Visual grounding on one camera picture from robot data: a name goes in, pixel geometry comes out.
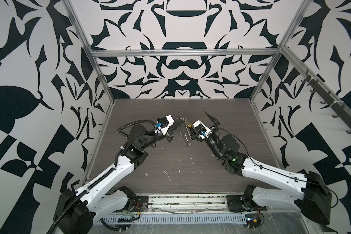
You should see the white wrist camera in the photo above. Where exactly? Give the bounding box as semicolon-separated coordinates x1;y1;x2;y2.
193;120;211;141
155;115;174;136

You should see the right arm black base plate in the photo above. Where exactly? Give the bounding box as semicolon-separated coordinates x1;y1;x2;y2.
226;195;267;213

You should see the small circuit board with wires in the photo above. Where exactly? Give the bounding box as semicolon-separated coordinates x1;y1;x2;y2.
244;212;265;229

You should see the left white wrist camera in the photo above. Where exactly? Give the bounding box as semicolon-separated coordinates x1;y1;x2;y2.
155;115;174;136

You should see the metal disc with key rings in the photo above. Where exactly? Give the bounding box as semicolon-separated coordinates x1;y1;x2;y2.
177;115;192;146

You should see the black wall hook rack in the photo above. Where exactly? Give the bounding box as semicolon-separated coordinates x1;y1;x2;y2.
302;69;351;135

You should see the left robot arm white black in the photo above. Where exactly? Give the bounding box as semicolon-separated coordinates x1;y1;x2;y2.
47;115;185;234

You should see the white slotted cable duct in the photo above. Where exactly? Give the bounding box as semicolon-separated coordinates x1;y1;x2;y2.
103;213;246;225

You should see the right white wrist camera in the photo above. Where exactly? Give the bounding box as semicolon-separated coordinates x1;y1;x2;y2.
193;120;211;141

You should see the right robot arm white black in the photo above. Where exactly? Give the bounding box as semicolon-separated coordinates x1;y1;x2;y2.
187;115;333;225

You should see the black corrugated cable conduit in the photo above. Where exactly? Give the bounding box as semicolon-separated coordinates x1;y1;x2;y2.
46;119;157;234

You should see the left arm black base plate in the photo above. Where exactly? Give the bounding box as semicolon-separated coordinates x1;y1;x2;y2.
121;196;149;213

